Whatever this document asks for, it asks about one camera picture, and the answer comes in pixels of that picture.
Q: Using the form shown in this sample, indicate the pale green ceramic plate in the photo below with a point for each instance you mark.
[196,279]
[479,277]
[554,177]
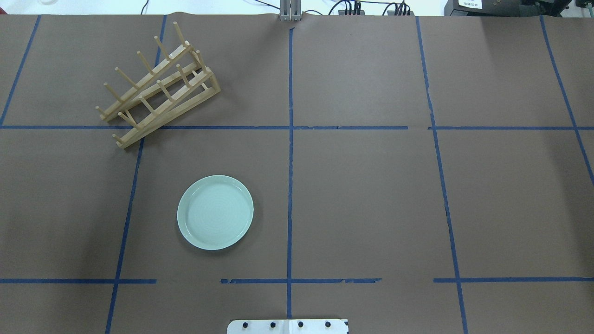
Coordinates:
[215,212]

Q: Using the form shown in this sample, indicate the wooden dish rack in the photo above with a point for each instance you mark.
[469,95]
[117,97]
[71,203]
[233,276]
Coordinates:
[172,87]

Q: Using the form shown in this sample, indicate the white metal mounting plate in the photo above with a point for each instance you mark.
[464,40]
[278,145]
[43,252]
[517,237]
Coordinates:
[289,326]

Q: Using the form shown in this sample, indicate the black device with label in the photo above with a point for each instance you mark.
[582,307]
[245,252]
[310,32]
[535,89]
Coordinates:
[505,8]

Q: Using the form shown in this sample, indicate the black cable connectors left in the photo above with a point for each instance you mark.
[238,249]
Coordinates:
[346,8]

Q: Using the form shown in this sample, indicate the black cable connectors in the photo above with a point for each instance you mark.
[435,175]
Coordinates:
[346,8]
[397,9]

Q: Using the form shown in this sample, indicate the black cable connectors right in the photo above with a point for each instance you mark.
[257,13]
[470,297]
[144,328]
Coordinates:
[397,9]

